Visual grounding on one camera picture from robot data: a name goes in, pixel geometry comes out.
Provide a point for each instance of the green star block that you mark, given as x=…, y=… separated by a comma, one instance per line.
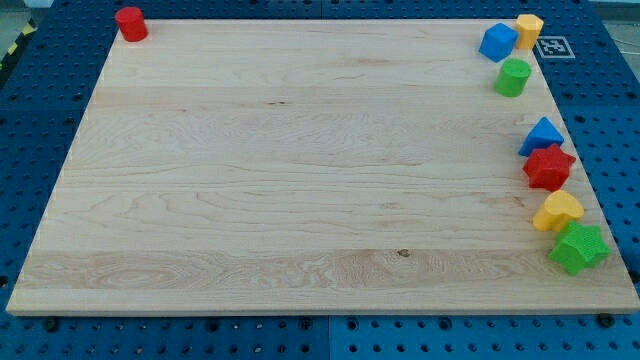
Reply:
x=578, y=247

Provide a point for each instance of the white fiducial marker tag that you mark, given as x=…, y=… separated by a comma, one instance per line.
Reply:
x=554, y=47

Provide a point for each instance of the yellow hexagon block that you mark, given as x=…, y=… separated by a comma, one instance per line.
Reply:
x=528, y=27

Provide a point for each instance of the yellow heart block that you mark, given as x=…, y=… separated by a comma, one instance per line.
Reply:
x=557, y=210

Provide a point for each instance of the blue cube block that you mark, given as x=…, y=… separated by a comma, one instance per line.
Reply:
x=498, y=42

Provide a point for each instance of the green cylinder block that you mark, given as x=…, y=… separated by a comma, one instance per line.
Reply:
x=512, y=78

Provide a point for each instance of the red cylinder block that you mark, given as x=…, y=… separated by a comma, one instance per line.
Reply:
x=131, y=23

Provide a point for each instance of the wooden board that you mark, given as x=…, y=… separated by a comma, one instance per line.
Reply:
x=304, y=167

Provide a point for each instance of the red star block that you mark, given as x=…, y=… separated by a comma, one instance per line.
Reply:
x=548, y=168

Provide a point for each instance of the blue triangle block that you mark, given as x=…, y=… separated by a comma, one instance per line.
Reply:
x=542, y=135

